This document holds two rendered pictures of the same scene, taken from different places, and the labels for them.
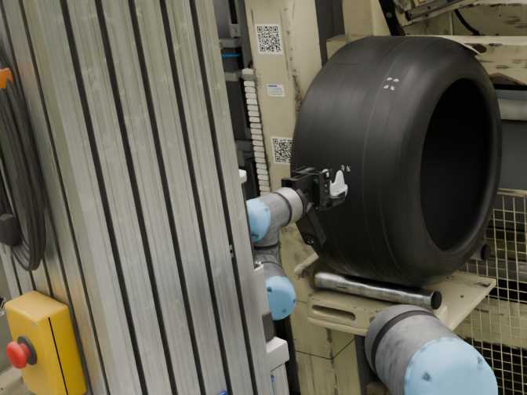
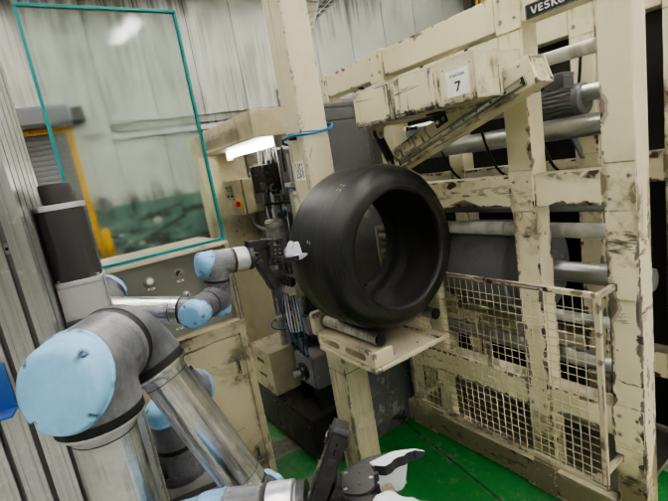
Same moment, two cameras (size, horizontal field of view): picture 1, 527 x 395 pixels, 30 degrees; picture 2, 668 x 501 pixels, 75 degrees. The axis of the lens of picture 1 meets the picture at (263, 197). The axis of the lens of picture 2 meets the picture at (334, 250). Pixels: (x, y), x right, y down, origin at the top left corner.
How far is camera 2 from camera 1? 1.09 m
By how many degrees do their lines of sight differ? 20
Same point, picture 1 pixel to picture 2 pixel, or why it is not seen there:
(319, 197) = (269, 255)
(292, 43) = (309, 172)
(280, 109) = not seen: hidden behind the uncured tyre
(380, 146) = (325, 227)
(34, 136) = not seen: outside the picture
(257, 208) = (205, 254)
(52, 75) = not seen: outside the picture
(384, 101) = (333, 198)
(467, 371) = (62, 363)
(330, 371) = (344, 383)
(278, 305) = (191, 318)
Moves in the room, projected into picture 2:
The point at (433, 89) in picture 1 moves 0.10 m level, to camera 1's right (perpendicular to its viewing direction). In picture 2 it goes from (370, 192) to (401, 188)
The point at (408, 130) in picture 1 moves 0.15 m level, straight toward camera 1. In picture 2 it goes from (345, 217) to (324, 226)
